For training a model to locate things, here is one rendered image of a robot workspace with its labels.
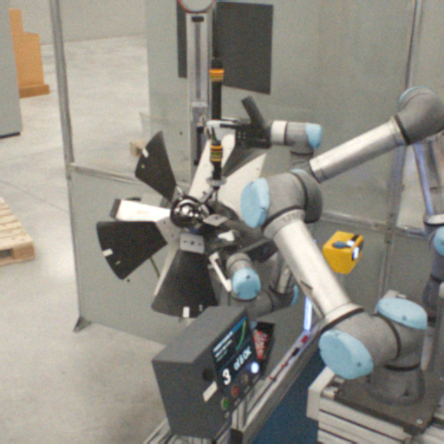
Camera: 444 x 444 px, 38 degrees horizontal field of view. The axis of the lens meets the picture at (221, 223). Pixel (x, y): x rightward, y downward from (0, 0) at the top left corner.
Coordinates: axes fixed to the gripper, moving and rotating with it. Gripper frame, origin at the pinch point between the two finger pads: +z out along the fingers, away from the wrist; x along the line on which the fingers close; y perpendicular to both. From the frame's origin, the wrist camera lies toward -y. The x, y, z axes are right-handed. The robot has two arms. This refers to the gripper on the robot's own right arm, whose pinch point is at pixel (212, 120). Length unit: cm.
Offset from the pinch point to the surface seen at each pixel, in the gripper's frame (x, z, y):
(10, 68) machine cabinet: 438, 389, 78
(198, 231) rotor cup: -2.4, 4.0, 38.3
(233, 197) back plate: 27.9, 0.6, 36.4
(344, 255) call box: 14, -44, 47
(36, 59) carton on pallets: 658, 500, 106
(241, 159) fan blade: 11.1, -6.9, 15.7
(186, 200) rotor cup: -0.3, 9.2, 28.6
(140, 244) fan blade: -4, 25, 46
